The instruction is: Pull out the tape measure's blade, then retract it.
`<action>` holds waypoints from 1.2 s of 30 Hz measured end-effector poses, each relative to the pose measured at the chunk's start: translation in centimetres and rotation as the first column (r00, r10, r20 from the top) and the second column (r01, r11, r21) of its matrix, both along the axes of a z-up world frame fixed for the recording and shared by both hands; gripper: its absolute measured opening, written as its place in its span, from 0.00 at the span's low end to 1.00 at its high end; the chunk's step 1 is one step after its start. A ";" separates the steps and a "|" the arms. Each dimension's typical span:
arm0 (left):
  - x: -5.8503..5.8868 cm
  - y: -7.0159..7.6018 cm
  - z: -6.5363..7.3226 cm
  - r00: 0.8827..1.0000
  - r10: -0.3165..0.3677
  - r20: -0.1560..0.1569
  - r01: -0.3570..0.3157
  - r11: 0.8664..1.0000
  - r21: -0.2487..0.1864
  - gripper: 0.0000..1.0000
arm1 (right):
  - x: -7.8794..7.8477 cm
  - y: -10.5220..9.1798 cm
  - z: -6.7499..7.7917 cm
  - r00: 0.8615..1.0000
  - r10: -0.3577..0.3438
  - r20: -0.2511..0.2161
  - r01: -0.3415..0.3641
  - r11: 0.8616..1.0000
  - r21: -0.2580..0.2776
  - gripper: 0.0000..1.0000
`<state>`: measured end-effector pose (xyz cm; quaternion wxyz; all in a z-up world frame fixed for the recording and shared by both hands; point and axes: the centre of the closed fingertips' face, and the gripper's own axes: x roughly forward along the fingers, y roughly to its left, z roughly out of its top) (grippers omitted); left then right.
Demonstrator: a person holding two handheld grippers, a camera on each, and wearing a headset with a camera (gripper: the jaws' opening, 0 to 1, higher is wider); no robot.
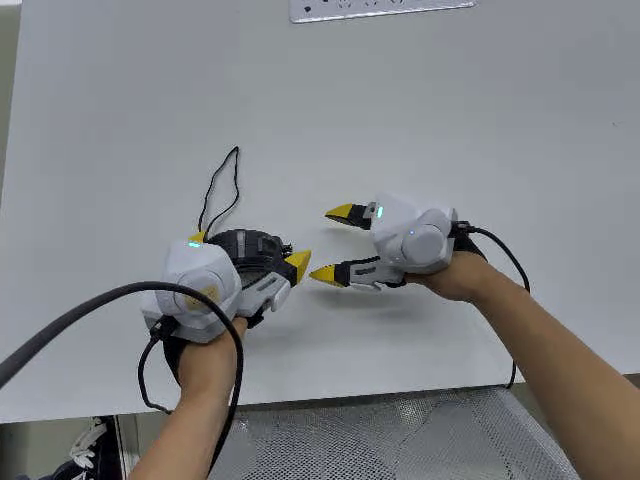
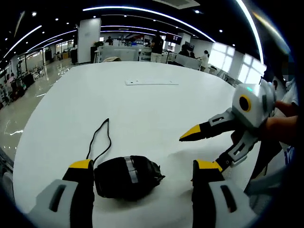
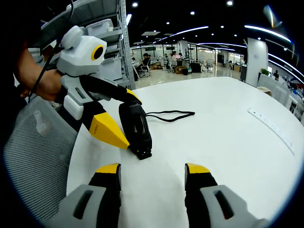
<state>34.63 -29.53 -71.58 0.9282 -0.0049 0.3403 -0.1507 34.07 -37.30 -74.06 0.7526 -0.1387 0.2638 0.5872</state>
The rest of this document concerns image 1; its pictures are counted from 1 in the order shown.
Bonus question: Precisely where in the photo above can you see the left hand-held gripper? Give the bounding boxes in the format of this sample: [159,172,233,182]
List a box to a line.
[140,230,313,345]

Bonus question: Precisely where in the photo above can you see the person's left forearm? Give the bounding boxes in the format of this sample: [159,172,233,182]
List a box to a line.
[128,382,242,480]

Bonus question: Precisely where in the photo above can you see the white power strip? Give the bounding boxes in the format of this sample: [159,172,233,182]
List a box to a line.
[288,0,477,25]

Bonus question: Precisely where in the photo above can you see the person's left hand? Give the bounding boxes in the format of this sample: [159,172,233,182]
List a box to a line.
[161,305,267,394]

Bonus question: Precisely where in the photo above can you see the grey mesh chair seat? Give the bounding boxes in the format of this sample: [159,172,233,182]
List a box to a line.
[207,385,582,480]

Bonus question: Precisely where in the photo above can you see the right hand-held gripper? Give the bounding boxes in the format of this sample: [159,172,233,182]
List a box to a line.
[308,192,459,293]

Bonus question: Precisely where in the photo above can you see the thick black cable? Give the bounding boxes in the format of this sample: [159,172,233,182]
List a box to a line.
[0,280,246,474]

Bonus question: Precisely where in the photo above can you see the thin black cable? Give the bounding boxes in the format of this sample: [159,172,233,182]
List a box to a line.
[136,317,180,415]
[452,220,532,391]

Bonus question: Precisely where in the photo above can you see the person's right hand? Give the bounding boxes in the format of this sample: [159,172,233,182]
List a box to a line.
[403,221,495,303]

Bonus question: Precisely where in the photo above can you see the person's right forearm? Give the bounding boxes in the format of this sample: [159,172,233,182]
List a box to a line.
[469,264,640,480]

